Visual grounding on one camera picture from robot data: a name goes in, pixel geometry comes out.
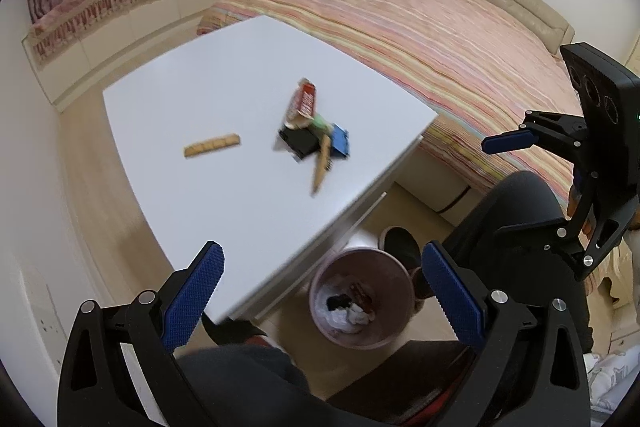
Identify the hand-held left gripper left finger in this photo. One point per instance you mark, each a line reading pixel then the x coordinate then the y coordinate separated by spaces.
pixel 192 302

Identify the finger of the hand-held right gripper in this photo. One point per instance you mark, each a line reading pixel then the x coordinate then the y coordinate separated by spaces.
pixel 507 142
pixel 602 227

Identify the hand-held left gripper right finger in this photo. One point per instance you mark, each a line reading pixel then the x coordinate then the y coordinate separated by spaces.
pixel 452 302

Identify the person's right leg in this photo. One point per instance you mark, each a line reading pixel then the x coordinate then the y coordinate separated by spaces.
pixel 520 207

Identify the person's leg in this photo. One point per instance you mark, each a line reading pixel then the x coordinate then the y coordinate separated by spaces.
pixel 240 382
pixel 520 207

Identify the pink waste bin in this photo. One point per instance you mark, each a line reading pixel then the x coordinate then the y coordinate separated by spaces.
pixel 387 287

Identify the red wrapper scrap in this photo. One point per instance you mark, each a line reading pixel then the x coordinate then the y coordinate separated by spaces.
pixel 361 294

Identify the person's left leg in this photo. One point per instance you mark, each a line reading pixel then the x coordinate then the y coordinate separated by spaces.
pixel 240 382

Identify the crumpled white tissue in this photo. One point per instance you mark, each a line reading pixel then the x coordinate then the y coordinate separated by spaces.
pixel 352 318

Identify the black crumpled scrap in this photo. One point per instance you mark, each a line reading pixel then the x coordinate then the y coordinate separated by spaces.
pixel 338 302

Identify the bed with striped cover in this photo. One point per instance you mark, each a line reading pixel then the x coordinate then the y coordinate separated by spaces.
pixel 400 37

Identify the white printed cloth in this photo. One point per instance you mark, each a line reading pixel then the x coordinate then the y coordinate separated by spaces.
pixel 612 379

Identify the tan wooden ruler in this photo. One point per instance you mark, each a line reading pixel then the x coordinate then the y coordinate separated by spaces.
pixel 212 146

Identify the blue plastic piece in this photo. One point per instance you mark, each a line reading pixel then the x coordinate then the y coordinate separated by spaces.
pixel 340 141

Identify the wooden pencil stick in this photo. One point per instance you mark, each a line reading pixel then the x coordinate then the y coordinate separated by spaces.
pixel 321 167

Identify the pale green wrapper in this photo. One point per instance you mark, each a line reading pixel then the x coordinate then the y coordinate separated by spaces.
pixel 320 124

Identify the black binder clip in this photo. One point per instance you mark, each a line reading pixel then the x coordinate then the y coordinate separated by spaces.
pixel 300 143

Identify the white table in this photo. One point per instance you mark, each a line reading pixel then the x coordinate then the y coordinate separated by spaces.
pixel 210 97

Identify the red snack wrapper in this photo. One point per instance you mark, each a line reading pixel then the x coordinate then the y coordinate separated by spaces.
pixel 301 103

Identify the white window seat cabinet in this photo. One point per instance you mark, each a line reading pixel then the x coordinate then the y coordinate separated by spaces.
pixel 125 42

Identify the white bed frame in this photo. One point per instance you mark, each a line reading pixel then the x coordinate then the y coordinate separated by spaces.
pixel 440 187

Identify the white wall socket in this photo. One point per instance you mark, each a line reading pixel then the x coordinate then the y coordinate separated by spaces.
pixel 49 328

